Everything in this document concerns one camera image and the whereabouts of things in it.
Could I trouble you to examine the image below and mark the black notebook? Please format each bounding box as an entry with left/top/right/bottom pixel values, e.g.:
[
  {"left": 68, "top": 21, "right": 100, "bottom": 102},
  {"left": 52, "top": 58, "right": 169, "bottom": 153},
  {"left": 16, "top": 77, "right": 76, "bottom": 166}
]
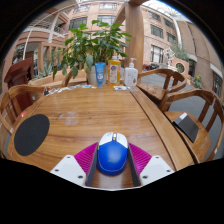
[{"left": 172, "top": 112, "right": 200, "bottom": 144}]

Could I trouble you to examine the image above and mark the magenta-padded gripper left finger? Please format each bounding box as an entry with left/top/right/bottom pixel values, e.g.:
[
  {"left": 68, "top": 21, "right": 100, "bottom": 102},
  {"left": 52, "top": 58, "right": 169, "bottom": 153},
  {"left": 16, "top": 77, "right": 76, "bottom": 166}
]
[{"left": 49, "top": 142, "right": 99, "bottom": 188}]

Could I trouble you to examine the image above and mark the dark red wooden lectern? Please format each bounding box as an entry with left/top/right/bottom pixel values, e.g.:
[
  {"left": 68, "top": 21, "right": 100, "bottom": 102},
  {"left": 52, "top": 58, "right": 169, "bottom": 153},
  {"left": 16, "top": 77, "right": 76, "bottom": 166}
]
[{"left": 3, "top": 58, "right": 34, "bottom": 113}]

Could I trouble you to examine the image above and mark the small white flat packet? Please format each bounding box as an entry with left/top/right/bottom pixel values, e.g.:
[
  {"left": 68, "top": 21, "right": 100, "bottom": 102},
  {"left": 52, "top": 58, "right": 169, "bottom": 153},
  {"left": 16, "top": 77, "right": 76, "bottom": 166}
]
[{"left": 113, "top": 85, "right": 128, "bottom": 92}]

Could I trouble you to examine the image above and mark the spiky green agave plant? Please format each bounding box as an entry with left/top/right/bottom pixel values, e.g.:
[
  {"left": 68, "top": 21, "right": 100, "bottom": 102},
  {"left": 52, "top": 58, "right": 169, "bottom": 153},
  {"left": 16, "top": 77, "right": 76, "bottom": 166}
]
[{"left": 34, "top": 63, "right": 54, "bottom": 80}]

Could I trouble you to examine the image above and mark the blue squeeze tube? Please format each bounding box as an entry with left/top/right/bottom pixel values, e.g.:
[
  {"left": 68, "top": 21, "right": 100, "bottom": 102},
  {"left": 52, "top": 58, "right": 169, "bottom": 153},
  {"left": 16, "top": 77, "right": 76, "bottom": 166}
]
[{"left": 94, "top": 62, "right": 106, "bottom": 88}]

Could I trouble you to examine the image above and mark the round black mouse pad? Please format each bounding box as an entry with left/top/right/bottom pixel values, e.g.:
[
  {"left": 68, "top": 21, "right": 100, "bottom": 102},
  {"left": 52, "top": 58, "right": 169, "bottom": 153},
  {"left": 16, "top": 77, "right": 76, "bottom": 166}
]
[{"left": 13, "top": 113, "right": 51, "bottom": 157}]

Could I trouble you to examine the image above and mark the wooden armchair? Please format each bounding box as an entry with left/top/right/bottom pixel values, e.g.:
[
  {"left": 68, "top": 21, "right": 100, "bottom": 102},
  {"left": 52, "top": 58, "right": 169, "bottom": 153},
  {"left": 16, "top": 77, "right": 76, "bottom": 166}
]
[
  {"left": 159, "top": 88, "right": 224, "bottom": 164},
  {"left": 0, "top": 84, "right": 46, "bottom": 158},
  {"left": 137, "top": 68, "right": 188, "bottom": 104},
  {"left": 61, "top": 68, "right": 88, "bottom": 88}
]

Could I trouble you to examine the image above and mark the blue and white computer mouse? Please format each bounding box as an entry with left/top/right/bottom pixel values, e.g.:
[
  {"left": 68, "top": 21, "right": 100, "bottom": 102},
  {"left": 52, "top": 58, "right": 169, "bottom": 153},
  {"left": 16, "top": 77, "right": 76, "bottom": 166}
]
[{"left": 96, "top": 131, "right": 130, "bottom": 177}]

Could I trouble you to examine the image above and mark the yellow flowering potted plant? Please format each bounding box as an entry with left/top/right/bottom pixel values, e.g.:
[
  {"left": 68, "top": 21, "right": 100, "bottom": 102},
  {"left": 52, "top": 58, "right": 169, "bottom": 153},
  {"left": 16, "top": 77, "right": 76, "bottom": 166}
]
[{"left": 194, "top": 75, "right": 204, "bottom": 89}]

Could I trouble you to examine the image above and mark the yellow liquid bottle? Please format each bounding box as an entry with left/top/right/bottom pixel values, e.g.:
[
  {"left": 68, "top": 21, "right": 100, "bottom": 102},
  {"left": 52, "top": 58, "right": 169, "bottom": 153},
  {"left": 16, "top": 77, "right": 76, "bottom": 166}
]
[{"left": 107, "top": 54, "right": 122, "bottom": 88}]

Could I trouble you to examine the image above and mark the white pump dispenser bottle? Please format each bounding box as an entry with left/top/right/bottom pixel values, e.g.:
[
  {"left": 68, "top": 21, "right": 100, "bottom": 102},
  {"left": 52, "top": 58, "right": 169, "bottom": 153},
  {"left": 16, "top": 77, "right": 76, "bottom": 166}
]
[{"left": 123, "top": 57, "right": 139, "bottom": 88}]

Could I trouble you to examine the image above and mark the green potted plant, white pot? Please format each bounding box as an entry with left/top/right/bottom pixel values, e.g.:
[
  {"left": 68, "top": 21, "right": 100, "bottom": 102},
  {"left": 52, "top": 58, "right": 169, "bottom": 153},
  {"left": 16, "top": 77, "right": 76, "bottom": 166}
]
[{"left": 52, "top": 19, "right": 133, "bottom": 86}]

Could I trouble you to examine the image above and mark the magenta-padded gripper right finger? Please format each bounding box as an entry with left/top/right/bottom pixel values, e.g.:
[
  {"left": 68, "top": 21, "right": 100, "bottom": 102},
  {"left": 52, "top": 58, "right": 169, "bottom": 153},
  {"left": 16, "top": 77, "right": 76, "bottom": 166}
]
[{"left": 127, "top": 142, "right": 175, "bottom": 188}]

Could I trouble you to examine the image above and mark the white sculpture on pedestal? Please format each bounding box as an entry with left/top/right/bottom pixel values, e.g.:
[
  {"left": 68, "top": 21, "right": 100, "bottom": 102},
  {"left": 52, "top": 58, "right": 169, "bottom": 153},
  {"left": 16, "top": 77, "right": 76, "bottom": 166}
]
[{"left": 159, "top": 47, "right": 178, "bottom": 71}]

